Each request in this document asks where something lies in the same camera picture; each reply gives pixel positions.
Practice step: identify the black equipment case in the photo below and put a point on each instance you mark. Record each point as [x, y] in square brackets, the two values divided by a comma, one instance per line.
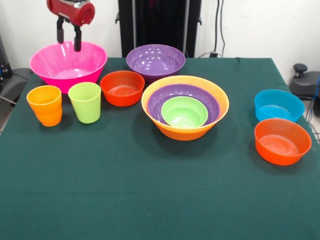
[4, 57]

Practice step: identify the green cup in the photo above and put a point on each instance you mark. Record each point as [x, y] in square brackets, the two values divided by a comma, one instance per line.
[86, 107]

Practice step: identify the large pink bowl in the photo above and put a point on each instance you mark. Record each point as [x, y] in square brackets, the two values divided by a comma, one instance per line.
[67, 65]

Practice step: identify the small red bowl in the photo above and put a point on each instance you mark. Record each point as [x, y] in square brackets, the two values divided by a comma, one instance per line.
[282, 152]
[122, 97]

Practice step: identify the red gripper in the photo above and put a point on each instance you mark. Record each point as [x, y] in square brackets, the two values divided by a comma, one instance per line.
[72, 12]

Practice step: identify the small blue bowl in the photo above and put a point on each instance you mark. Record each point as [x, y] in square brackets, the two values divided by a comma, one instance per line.
[277, 110]

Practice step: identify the large orange bowl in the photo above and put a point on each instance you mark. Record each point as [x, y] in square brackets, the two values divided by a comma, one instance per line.
[180, 132]

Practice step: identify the orange cup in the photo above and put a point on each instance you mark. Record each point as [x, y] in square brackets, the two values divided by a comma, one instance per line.
[46, 110]

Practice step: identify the small black plug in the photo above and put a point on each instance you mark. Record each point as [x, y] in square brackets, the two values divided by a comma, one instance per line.
[213, 54]

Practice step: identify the grey floor stand base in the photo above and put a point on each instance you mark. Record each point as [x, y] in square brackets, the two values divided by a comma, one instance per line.
[15, 82]
[305, 85]

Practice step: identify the small green bowl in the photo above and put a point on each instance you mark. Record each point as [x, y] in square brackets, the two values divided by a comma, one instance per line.
[185, 112]

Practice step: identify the purple bowl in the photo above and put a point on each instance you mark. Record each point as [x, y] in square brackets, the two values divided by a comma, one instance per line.
[157, 100]
[155, 62]

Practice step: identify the dark green tablecloth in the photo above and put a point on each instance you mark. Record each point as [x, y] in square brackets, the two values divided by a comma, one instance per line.
[200, 187]

